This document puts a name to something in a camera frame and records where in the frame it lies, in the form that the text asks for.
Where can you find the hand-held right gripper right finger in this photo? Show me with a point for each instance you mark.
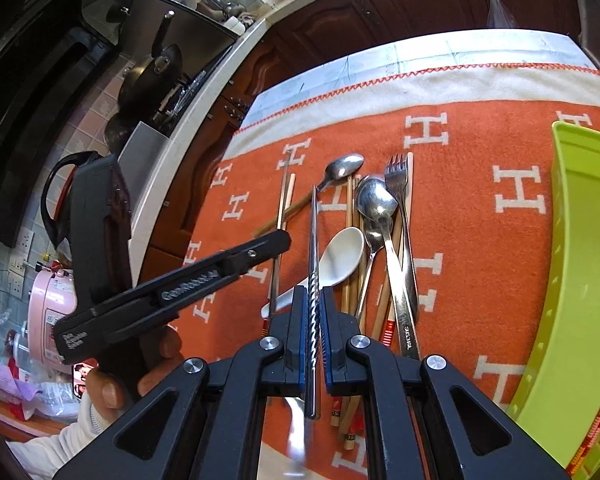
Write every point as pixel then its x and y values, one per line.
pixel 331 340

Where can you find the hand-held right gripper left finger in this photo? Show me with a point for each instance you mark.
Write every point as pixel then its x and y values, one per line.
pixel 295 327

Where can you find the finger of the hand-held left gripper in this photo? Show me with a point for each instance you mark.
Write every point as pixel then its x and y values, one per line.
pixel 260 252

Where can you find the twisted metal chopstick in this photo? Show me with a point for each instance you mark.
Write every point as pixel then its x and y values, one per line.
pixel 313 260
pixel 283 200

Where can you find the large metal spoon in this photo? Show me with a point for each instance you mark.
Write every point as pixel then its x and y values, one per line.
pixel 377 202

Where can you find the metal fork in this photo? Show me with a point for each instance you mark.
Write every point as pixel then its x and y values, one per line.
pixel 397 170

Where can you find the green plastic utensil tray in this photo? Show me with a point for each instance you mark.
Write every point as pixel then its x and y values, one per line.
pixel 580 260

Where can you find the person's left forearm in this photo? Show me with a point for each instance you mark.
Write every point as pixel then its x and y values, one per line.
pixel 55 440

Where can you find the person's left hand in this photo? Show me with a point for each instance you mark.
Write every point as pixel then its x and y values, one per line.
pixel 162 355

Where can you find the black kettle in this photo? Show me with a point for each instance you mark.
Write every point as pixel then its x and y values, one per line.
pixel 50 200

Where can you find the pink rice cooker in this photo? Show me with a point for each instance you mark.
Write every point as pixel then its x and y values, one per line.
pixel 52 300

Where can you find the white ceramic spoon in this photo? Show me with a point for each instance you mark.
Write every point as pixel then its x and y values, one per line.
pixel 342 255

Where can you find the stainless steel panel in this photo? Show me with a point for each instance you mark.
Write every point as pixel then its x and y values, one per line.
pixel 145 160

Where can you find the white kitchen countertop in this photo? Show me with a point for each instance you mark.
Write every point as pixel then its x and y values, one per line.
pixel 180 175

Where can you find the dark wok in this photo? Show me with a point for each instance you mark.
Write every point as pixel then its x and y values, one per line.
pixel 120 132

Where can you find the black range hood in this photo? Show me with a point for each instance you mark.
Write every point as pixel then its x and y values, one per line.
pixel 30 110

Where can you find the gas stove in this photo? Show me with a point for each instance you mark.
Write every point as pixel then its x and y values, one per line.
pixel 180 97

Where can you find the orange printed blanket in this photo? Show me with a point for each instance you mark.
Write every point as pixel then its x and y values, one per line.
pixel 480 260

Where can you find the purple cloth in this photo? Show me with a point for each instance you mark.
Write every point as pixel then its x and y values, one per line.
pixel 2 377

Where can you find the black frying pan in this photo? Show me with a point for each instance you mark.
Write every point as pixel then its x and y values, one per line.
pixel 150 75

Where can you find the white cup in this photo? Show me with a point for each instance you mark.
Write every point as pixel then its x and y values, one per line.
pixel 234 25

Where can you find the stainless steel stove guard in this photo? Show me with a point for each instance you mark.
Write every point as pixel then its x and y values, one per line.
pixel 195 30

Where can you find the light patterned tablecloth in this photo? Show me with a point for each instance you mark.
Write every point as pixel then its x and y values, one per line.
pixel 430 50

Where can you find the brown wooden kitchen cabinets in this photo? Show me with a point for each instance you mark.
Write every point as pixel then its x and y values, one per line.
pixel 380 5

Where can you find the hanging clear plastic bag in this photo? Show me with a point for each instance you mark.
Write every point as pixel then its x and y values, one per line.
pixel 500 12

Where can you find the white wall socket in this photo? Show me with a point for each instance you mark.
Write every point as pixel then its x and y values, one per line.
pixel 24 241

